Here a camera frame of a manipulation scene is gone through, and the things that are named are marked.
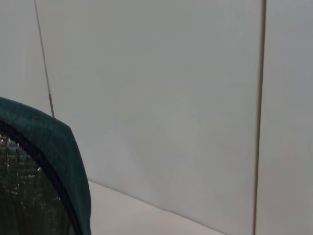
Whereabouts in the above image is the dark teal fabric bag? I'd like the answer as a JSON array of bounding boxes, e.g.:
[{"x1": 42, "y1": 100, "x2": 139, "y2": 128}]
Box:
[{"x1": 0, "y1": 96, "x2": 92, "y2": 235}]

